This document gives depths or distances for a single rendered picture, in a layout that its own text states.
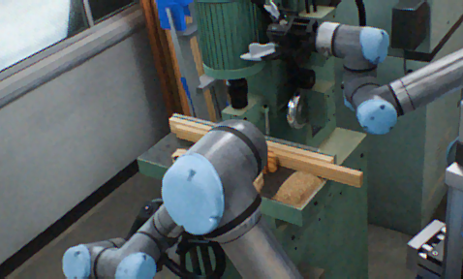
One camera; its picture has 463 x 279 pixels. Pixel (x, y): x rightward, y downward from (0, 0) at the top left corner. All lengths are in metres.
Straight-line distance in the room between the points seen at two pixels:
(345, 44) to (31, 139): 1.90
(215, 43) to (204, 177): 0.76
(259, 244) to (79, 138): 2.25
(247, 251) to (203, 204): 0.12
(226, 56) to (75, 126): 1.61
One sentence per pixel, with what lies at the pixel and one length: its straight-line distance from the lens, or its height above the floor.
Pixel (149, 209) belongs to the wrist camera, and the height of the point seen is 1.05.
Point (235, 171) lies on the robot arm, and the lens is 0.95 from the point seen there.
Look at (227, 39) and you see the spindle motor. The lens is 1.60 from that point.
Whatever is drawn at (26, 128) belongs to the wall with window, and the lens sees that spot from 2.92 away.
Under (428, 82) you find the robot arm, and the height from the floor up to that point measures 1.32.
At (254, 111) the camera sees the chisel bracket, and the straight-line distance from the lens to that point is 1.79.
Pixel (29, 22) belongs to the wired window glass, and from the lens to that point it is 2.95.
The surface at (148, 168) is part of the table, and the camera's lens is 1.93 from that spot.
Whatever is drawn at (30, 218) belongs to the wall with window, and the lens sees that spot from 3.08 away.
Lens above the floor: 1.91
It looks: 31 degrees down
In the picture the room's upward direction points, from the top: 8 degrees counter-clockwise
